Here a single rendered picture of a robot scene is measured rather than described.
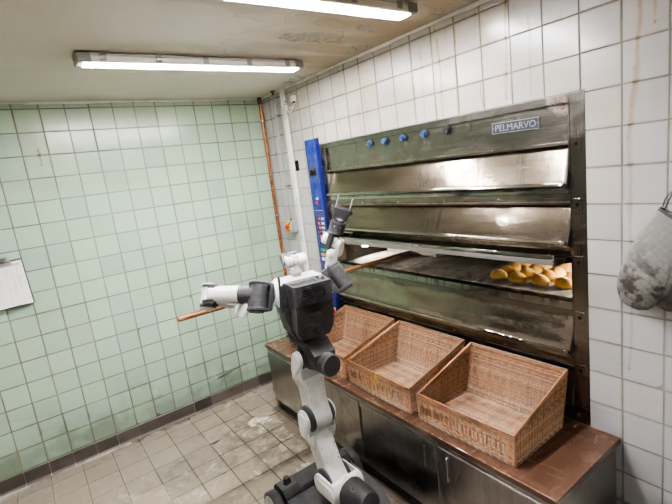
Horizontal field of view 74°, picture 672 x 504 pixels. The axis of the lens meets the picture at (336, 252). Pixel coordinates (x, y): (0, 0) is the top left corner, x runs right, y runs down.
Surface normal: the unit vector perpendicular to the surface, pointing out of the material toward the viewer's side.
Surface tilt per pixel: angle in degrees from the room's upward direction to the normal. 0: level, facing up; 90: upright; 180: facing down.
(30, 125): 90
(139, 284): 90
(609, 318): 90
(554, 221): 70
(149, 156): 90
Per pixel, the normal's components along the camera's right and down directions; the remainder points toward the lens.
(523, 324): -0.79, -0.14
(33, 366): 0.59, 0.08
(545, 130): -0.80, 0.21
